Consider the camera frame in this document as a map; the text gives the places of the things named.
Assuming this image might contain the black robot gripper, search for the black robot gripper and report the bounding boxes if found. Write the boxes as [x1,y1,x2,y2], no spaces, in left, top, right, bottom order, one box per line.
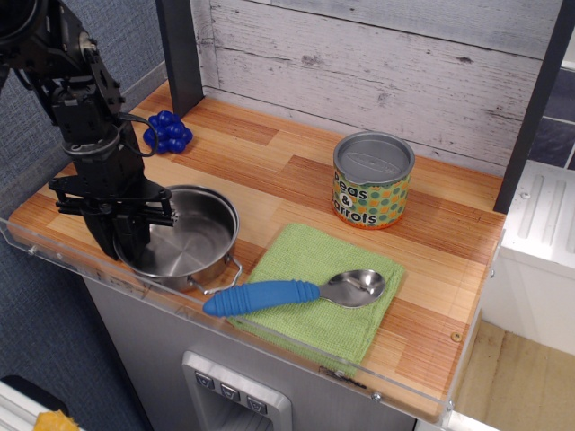
[49,129,176,263]

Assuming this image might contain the silver steel pot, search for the silver steel pot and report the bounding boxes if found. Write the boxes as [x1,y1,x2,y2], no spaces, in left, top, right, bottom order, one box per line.
[114,185,243,295]

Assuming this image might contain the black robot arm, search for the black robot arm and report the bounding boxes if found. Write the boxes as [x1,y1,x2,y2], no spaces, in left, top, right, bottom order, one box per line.
[1,1,175,262]

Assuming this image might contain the blue plastic blueberry cluster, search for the blue plastic blueberry cluster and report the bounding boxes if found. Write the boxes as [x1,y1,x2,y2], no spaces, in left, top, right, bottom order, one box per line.
[143,110,193,154]

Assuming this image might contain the peas and carrots can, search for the peas and carrots can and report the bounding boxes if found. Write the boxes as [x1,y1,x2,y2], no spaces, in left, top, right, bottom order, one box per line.
[332,131,415,230]

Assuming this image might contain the clear acrylic table guard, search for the clear acrylic table guard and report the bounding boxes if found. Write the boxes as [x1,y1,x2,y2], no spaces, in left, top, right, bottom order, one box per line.
[0,57,506,427]

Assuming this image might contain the grey toy fridge cabinet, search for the grey toy fridge cabinet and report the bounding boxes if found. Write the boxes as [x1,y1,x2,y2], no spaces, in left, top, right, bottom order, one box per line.
[85,279,416,430]

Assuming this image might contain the silver dispenser button panel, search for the silver dispenser button panel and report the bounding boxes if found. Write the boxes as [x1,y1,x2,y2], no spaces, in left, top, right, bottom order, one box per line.
[181,351,293,430]

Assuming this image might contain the yellow object at corner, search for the yellow object at corner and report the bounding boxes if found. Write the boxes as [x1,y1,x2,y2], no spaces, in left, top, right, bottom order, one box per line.
[32,410,80,431]

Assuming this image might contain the green woven cloth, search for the green woven cloth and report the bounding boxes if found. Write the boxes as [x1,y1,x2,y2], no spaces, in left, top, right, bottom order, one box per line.
[226,223,406,366]

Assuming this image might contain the white toy sink unit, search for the white toy sink unit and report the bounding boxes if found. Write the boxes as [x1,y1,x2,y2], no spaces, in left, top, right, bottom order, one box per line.
[481,161,574,354]

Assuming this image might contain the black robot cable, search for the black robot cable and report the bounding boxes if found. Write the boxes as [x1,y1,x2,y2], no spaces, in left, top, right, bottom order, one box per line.
[117,112,159,158]

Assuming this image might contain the dark grey left post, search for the dark grey left post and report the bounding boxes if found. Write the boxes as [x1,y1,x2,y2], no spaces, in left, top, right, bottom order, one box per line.
[155,0,204,117]

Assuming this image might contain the dark grey post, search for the dark grey post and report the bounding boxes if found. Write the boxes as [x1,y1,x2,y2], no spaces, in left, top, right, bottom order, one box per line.
[493,0,574,215]
[155,0,204,117]

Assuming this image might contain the blue handled metal spoon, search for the blue handled metal spoon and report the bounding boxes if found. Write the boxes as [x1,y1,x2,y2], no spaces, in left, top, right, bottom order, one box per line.
[202,269,387,317]

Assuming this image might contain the dark grey right post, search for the dark grey right post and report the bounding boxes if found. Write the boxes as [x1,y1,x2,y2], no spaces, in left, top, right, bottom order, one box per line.
[493,0,574,215]

